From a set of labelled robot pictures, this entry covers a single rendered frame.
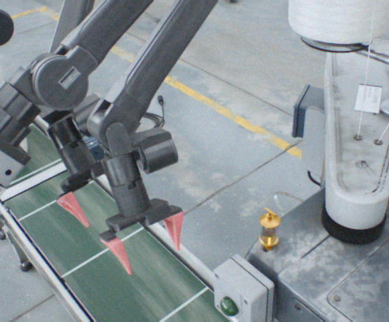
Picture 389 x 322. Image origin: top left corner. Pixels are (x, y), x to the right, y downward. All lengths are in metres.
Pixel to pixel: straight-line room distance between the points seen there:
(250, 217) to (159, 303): 0.97
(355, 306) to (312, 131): 0.50
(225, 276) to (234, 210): 2.00
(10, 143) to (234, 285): 0.38
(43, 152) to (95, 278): 0.93
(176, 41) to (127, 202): 0.28
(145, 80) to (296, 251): 0.36
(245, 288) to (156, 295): 1.20
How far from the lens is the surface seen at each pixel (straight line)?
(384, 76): 0.96
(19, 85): 0.74
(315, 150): 1.08
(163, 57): 0.80
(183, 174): 2.91
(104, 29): 0.76
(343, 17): 0.77
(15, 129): 0.74
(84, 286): 1.93
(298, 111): 1.07
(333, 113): 0.83
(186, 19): 0.81
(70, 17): 1.06
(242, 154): 3.04
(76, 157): 0.95
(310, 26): 0.79
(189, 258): 1.91
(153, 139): 0.82
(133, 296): 1.86
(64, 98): 0.73
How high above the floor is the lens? 1.86
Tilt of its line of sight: 38 degrees down
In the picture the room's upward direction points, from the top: 5 degrees counter-clockwise
